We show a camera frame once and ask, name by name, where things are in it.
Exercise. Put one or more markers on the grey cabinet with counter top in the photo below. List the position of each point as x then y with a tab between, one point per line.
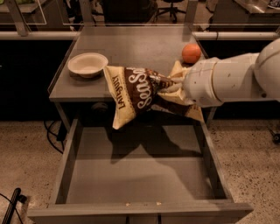
154	47

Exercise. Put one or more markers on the open grey top drawer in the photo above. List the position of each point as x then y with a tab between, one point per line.
157	173

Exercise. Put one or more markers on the white horizontal rail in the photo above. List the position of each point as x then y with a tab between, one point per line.
199	35

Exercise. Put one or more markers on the brown Sea Salt chip bag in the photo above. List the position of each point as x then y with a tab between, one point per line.
134	90

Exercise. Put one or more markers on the black office chair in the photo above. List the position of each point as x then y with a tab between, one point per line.
172	10

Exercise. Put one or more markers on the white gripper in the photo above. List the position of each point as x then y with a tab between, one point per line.
199	82

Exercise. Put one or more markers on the black stand base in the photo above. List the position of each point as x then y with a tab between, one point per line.
16	197

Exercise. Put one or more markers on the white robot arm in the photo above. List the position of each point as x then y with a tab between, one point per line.
250	77

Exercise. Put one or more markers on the white paper bowl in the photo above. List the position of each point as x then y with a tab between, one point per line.
87	65

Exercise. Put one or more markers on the orange fruit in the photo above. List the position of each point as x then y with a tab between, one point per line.
191	53

